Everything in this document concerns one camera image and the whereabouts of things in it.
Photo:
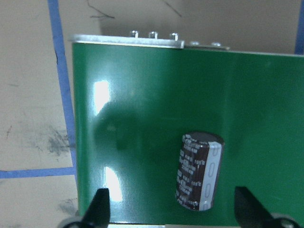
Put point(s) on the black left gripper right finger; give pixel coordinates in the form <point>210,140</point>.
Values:
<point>249,212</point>

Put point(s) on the green conveyor belt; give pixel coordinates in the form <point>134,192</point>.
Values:
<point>171,130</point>

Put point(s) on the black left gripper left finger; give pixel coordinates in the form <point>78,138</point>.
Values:
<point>98,212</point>

